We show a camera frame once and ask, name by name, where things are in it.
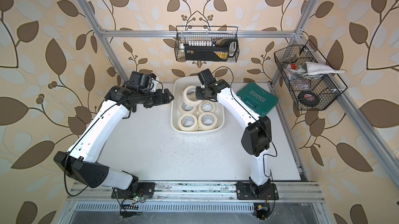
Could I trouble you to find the grey cloth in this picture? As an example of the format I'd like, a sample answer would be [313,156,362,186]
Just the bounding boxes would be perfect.
[295,61,345,76]

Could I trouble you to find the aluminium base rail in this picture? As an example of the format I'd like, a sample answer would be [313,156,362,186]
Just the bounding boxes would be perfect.
[66,180,325,203]

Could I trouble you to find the black wire basket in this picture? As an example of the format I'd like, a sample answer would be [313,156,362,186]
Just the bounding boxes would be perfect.
[274,40,348,111]
[174,25,240,62]

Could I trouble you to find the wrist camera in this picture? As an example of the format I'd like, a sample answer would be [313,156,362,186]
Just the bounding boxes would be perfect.
[125,71,156,92]
[197,69,217,88]

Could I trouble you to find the cream masking tape roll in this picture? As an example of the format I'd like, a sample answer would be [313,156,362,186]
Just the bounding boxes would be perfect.
[179,102,198,115]
[182,85,203,106]
[178,114,199,131]
[198,112,218,130]
[198,100,216,114]

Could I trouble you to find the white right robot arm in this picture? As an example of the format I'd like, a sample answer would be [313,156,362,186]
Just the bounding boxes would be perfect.
[195,79,272,188]

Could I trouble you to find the black wire basket right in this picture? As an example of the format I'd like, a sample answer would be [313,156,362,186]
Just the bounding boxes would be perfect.
[274,40,348,111]

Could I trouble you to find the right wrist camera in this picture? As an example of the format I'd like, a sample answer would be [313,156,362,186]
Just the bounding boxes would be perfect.
[197,69,217,88]

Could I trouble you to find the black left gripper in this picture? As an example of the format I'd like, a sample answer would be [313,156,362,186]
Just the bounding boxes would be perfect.
[141,89,178,108]

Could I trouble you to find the green tool case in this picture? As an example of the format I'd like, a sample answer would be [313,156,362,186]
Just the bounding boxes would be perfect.
[236,82,278,117]

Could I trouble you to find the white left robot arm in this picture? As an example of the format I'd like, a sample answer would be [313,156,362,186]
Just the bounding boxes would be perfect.
[54,86,174,190]

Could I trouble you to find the black wire basket rear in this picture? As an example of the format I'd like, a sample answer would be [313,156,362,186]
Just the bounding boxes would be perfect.
[174,25,240,62]

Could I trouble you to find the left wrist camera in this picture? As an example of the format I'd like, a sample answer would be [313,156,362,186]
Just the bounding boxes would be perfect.
[125,71,156,92]

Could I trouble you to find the black round disc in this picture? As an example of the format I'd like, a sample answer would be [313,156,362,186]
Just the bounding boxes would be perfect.
[298,91,320,107]

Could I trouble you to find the black yellow box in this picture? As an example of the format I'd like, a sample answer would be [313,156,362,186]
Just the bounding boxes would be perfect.
[184,46,229,62]

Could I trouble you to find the white plastic storage box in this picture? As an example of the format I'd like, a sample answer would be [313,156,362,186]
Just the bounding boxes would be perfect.
[171,76,225,135]

